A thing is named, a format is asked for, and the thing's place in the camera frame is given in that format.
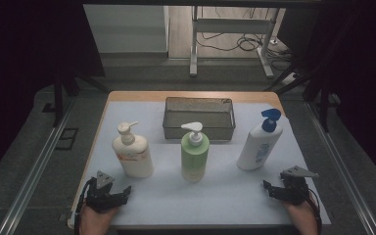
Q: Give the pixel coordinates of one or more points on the aluminium floor rail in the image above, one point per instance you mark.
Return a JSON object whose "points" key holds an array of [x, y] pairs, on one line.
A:
{"points": [[34, 176], [339, 169]]}

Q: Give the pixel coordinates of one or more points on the metal mesh basket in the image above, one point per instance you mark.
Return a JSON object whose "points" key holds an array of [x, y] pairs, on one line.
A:
{"points": [[176, 130]]}

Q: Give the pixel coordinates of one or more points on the white power strip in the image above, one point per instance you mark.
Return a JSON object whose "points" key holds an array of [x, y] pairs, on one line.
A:
{"points": [[290, 79]]}

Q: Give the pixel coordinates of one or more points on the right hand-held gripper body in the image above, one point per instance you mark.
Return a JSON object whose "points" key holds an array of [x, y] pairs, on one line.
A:
{"points": [[295, 191]]}

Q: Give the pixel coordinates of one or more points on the dark curtain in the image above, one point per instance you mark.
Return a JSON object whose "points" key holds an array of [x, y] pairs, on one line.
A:
{"points": [[19, 65], [365, 81]]}

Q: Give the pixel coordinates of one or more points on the white bottle with blue pump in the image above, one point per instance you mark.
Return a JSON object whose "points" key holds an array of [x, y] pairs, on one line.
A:
{"points": [[258, 147]]}

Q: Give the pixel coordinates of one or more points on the green pump bottle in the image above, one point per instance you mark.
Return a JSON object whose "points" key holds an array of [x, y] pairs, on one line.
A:
{"points": [[195, 156]]}

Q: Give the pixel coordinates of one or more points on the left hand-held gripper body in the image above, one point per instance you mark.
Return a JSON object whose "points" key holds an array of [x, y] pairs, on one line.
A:
{"points": [[99, 199]]}

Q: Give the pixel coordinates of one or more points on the white desk frame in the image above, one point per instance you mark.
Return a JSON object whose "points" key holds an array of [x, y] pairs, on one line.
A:
{"points": [[231, 25]]}

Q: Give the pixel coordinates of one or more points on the white wall panel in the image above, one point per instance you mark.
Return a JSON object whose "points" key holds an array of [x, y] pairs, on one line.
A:
{"points": [[127, 29]]}

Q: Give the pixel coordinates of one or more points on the black metal stand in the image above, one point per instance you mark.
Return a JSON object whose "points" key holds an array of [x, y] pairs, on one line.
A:
{"points": [[323, 107], [58, 98]]}

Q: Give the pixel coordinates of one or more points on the cream pump bottle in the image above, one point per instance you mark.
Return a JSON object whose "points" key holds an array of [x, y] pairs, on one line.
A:
{"points": [[135, 156]]}

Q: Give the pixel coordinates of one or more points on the person's right hand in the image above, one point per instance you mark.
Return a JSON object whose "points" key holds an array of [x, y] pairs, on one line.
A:
{"points": [[298, 212]]}

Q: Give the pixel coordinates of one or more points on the pale foam table mat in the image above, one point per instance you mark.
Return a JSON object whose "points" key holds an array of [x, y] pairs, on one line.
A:
{"points": [[225, 196]]}

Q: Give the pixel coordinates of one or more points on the person's left hand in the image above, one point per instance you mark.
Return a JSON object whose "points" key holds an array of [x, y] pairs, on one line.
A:
{"points": [[96, 220]]}

